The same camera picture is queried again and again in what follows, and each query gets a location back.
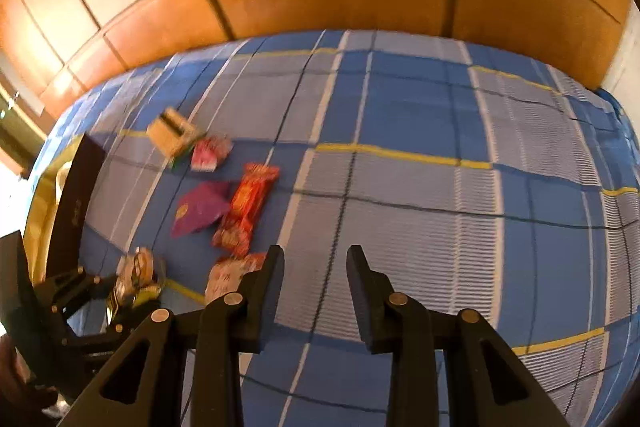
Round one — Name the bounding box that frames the white red floral snack packet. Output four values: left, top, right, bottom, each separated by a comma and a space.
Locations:
205, 253, 267, 305

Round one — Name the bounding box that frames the long red snack packet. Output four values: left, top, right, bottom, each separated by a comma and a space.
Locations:
212, 162, 280, 258

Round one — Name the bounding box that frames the purple snack packet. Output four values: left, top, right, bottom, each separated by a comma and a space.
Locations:
171, 181, 231, 237

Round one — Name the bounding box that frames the beige wafer snack pack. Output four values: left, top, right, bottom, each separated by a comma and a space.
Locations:
146, 107, 205, 166

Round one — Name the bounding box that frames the pink snack packet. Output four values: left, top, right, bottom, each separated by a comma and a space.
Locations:
191, 135, 233, 172

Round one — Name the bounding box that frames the blue plaid bed sheet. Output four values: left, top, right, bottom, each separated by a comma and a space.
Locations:
32, 30, 639, 426

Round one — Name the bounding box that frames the black and gold snack packet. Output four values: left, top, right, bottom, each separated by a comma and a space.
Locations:
106, 247, 166, 324

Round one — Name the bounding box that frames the gold tin box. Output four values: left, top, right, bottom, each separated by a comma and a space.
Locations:
23, 134, 105, 285

